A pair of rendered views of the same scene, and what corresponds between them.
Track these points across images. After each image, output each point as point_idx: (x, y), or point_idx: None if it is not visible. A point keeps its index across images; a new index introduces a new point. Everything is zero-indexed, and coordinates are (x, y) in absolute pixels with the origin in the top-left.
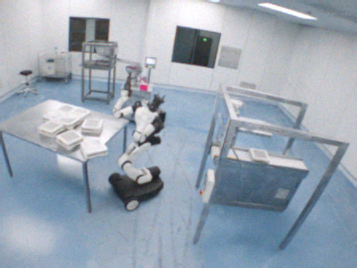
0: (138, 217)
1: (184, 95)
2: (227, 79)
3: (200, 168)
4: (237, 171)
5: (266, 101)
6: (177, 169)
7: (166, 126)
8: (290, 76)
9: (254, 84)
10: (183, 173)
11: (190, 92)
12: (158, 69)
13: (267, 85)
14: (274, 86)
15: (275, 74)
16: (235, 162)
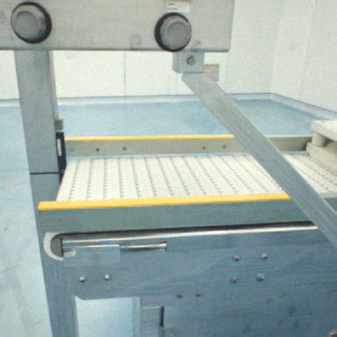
0: None
1: (70, 111)
2: (157, 64)
3: (50, 311)
4: (287, 300)
5: (247, 96)
6: (1, 312)
7: (7, 175)
8: (290, 29)
9: (215, 63)
10: (25, 326)
11: (83, 105)
12: (3, 67)
13: (242, 61)
14: (257, 60)
15: (255, 32)
16: (265, 233)
